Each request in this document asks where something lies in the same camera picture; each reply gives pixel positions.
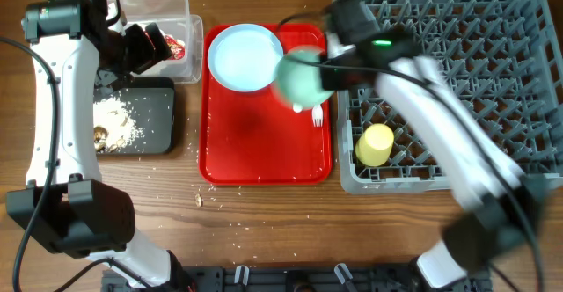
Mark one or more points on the pile of white rice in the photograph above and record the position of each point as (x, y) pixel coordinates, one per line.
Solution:
(115, 112)

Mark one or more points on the black plastic tray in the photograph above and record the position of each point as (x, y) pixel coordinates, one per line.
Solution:
(153, 99)

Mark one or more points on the green bowl with rice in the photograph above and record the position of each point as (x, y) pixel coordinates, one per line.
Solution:
(298, 84)

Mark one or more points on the white plastic spoon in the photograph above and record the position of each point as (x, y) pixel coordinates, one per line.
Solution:
(297, 108)

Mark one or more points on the brown food scraps pile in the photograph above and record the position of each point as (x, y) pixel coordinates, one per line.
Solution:
(108, 139)

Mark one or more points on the light blue plate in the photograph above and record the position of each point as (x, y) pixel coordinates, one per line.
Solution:
(243, 57)

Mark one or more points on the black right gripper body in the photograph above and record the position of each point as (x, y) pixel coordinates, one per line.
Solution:
(339, 78)

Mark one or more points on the white plastic fork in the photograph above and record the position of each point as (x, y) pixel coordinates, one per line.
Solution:
(317, 114)

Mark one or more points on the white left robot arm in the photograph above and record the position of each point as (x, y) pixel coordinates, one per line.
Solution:
(65, 207)

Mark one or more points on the grey dishwasher rack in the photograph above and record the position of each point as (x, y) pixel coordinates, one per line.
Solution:
(502, 59)

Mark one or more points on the red snack wrapper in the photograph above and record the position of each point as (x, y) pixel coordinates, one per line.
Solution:
(177, 47)

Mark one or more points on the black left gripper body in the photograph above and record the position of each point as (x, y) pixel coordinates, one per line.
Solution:
(134, 52)

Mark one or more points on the brown food scrap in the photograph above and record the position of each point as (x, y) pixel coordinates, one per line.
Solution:
(198, 200)

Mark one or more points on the yellow plastic cup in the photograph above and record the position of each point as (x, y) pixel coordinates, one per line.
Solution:
(375, 145)

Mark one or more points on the clear plastic waste bin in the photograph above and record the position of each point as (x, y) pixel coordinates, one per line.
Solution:
(175, 21)

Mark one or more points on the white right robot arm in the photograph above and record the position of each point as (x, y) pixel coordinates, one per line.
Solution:
(502, 204)

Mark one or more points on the red serving tray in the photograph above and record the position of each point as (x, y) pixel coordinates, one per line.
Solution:
(253, 139)

